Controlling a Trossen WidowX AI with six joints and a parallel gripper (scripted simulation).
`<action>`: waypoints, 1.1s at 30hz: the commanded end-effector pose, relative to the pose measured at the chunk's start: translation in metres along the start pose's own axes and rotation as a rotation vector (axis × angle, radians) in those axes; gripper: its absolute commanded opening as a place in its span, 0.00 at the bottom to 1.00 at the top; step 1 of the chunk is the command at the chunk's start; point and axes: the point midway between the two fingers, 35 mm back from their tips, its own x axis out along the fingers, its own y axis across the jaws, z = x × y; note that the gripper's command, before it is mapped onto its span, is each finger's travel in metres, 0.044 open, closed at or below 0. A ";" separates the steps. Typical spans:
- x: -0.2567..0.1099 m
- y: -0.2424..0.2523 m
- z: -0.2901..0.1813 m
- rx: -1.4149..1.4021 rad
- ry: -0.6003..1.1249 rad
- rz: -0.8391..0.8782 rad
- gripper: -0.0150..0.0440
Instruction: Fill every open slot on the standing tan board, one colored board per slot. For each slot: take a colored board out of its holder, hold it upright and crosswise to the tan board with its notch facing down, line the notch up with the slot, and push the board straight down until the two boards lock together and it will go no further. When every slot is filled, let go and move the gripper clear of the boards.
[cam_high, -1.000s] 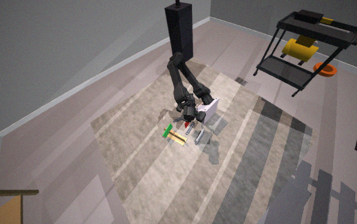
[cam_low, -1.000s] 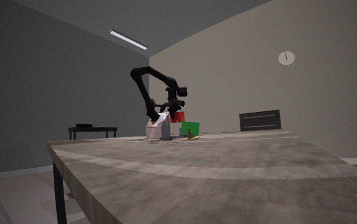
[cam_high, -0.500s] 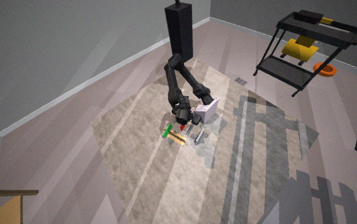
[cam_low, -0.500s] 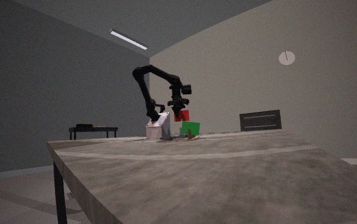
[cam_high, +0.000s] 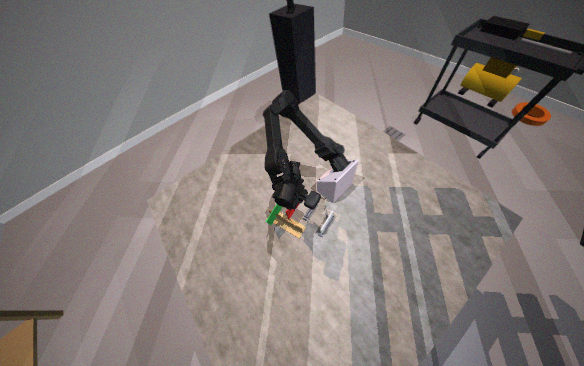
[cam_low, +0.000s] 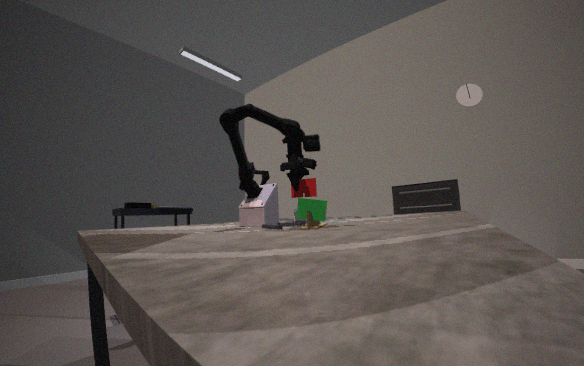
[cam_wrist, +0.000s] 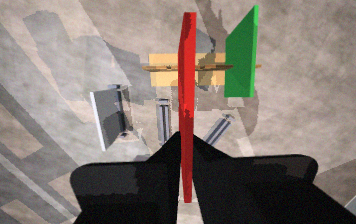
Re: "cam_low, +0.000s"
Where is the green board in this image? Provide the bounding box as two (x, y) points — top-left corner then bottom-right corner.
(297, 198), (327, 222)

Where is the tan slotted board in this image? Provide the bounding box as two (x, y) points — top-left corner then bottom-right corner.
(300, 211), (327, 229)

